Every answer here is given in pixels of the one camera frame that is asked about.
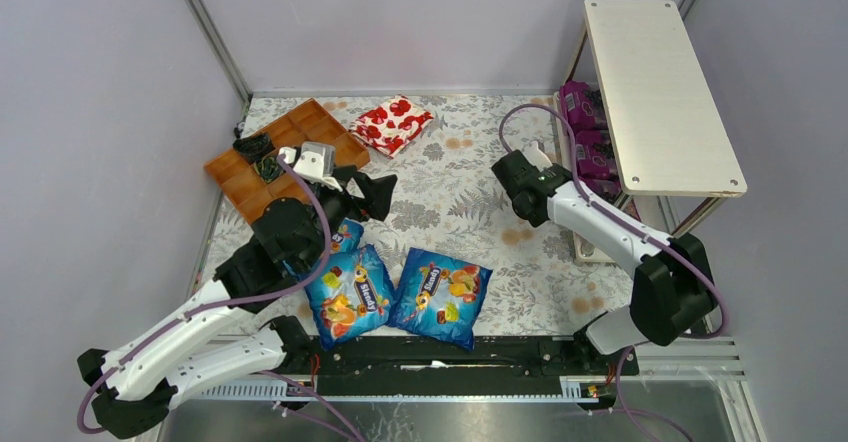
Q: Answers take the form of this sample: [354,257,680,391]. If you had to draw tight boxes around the orange wooden divider tray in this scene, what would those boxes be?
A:
[204,99,370,224]

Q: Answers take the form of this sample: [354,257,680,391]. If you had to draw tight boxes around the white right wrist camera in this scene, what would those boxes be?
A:
[521,140,553,171]

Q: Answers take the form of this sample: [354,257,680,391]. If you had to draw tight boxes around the purple candy bag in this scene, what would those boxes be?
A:
[583,179,641,220]
[575,130,619,180]
[559,80,608,133]

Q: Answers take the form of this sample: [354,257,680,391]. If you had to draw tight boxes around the red floral folded cloth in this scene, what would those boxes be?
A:
[350,95,435,159]

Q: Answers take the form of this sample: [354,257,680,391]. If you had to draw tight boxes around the green black rolled sock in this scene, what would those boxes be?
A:
[253,154,284,184]

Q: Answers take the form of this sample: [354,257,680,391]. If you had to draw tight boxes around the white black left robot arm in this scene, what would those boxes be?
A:
[77,166,397,440]

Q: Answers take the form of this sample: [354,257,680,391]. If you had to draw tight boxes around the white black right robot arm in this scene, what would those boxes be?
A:
[491,150,719,355]

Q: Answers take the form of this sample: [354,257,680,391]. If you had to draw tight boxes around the purple candy bag on shelf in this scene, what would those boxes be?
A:
[559,80,608,133]

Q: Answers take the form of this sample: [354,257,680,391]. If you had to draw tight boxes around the blue Slendy candy bag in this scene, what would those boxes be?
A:
[386,248,492,351]
[331,219,364,254]
[305,244,396,350]

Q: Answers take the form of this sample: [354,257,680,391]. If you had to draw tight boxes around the white wooden two-tier shelf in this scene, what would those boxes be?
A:
[578,0,748,237]

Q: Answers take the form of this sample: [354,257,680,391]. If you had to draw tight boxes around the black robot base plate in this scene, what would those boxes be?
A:
[274,336,640,399]

